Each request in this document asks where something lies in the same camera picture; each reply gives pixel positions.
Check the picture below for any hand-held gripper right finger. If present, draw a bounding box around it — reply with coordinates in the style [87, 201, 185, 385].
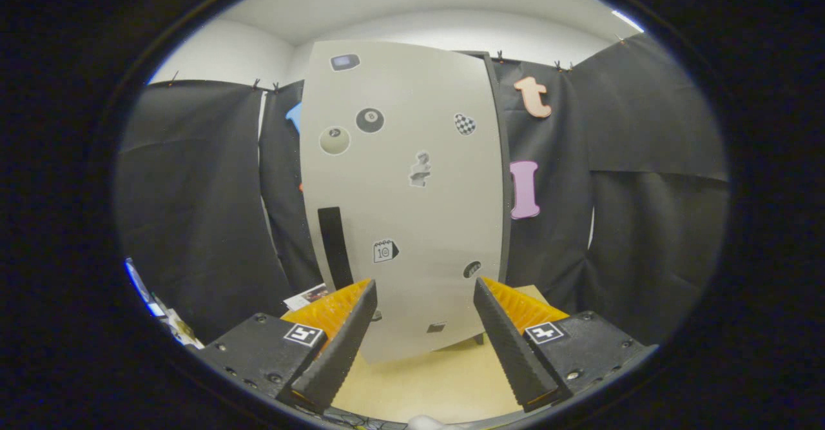
[472, 277, 659, 413]

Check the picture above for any blue and white clutter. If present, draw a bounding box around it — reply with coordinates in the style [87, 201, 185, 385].
[124, 257, 204, 348]

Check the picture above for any grey shoe cabinet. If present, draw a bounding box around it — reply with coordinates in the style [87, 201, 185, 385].
[451, 48, 514, 347]

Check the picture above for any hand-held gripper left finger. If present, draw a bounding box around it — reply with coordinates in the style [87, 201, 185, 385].
[193, 279, 379, 413]

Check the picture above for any black backdrop cloth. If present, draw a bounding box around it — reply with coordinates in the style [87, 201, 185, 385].
[113, 34, 730, 347]

